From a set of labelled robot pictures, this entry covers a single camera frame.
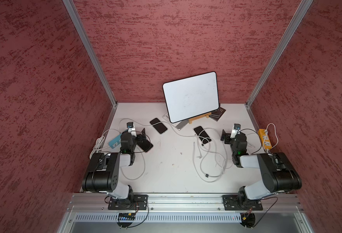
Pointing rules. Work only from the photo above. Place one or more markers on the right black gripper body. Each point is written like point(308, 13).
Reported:
point(228, 137)

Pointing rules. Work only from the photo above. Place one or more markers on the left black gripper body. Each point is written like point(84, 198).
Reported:
point(139, 138)

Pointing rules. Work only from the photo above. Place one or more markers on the light case phone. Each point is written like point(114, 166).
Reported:
point(158, 126)

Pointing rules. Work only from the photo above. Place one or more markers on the pink case phone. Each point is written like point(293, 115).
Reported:
point(147, 148)

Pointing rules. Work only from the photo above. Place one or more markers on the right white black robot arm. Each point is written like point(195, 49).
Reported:
point(277, 173)

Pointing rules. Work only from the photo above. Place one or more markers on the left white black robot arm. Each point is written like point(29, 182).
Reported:
point(102, 173)

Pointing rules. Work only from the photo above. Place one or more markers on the beige case phone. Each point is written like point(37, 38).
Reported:
point(202, 135)

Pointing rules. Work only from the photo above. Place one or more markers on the black booklet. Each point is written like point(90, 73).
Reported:
point(217, 114)

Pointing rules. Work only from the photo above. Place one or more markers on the teal power strip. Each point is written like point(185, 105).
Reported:
point(114, 142)

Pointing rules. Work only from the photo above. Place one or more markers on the wooden easel stand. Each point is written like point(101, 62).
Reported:
point(191, 120)

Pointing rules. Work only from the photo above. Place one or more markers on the yellow power strip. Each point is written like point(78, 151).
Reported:
point(264, 136)

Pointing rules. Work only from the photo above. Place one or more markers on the white board on easel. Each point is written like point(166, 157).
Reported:
point(190, 97)

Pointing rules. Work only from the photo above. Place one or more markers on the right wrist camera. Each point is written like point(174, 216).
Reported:
point(235, 130)

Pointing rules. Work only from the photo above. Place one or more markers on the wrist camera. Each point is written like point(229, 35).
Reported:
point(235, 130)
point(131, 128)

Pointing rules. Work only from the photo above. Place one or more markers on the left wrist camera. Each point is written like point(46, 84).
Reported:
point(131, 128)

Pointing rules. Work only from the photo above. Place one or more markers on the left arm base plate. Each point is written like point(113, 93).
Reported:
point(135, 202)

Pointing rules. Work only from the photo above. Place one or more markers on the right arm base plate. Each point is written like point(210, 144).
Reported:
point(238, 203)

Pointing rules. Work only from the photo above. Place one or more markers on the aluminium front rail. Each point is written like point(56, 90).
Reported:
point(185, 202)

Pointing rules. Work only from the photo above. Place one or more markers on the left aluminium corner post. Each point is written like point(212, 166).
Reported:
point(73, 13)

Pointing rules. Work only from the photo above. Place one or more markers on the aluminium corner post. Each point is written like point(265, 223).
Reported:
point(73, 13)
point(288, 34)

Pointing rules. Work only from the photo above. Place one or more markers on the right aluminium corner post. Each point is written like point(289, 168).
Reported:
point(288, 34)

